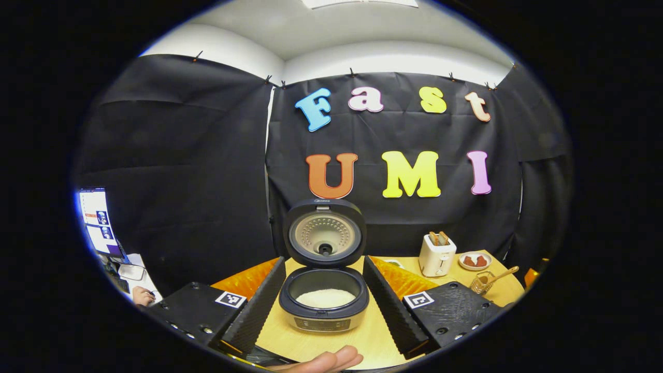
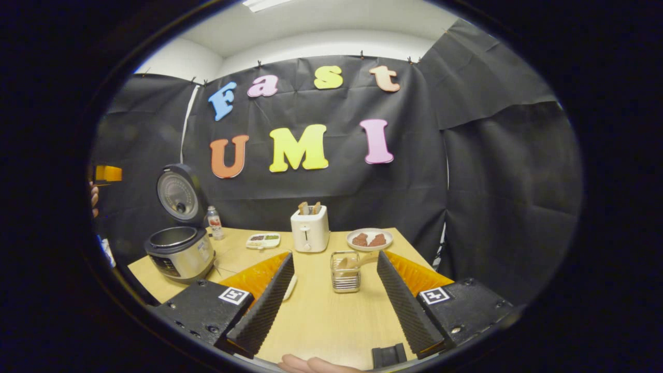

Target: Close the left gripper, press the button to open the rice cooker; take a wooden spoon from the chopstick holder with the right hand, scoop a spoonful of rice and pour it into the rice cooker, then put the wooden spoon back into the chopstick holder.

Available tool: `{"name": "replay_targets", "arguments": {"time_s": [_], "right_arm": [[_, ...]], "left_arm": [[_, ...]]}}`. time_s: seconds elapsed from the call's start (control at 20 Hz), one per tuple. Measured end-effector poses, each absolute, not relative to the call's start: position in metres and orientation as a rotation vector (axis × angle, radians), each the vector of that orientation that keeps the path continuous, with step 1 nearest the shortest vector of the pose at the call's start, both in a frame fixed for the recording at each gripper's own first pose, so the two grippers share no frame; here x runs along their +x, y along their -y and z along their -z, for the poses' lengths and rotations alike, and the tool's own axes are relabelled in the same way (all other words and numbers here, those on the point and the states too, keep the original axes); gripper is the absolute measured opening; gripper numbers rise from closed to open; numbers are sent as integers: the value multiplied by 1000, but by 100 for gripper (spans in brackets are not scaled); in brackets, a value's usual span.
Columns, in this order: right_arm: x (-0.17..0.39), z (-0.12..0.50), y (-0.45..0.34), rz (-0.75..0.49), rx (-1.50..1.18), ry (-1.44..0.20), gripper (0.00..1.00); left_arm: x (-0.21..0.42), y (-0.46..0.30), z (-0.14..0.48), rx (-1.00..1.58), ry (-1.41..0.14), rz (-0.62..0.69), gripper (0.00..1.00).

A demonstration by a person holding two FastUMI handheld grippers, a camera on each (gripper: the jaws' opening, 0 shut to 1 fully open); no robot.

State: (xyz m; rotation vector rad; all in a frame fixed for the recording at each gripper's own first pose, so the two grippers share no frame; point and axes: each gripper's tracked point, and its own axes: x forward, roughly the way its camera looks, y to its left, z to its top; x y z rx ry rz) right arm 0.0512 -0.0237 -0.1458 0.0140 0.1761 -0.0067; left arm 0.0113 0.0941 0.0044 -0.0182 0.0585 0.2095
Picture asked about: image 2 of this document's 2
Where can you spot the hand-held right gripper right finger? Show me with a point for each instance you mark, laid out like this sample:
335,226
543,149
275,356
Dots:
406,311

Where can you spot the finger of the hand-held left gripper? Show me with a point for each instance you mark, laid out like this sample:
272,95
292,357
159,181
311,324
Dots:
110,173

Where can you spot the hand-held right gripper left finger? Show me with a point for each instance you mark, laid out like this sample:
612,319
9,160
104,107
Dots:
264,305

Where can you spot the wooden spoon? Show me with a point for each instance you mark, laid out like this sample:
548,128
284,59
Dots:
362,260

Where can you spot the black silver rice cooker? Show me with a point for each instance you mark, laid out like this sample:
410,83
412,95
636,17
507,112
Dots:
181,256

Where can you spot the white divided condiment tray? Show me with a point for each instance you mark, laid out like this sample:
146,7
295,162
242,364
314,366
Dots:
263,241

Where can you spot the white round plate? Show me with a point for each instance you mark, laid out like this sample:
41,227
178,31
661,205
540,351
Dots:
371,248

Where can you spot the brown meat piece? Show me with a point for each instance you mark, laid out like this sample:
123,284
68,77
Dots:
377,240
360,240

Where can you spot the white desk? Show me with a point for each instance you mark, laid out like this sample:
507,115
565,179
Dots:
107,253

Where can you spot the white toaster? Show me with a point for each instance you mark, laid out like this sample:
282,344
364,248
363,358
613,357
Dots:
311,233

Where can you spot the small clear bottle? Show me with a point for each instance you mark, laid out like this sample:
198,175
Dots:
215,225

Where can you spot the toast slice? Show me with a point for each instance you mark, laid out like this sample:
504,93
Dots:
316,208
303,209

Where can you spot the ceiling light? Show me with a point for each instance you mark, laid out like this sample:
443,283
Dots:
264,4

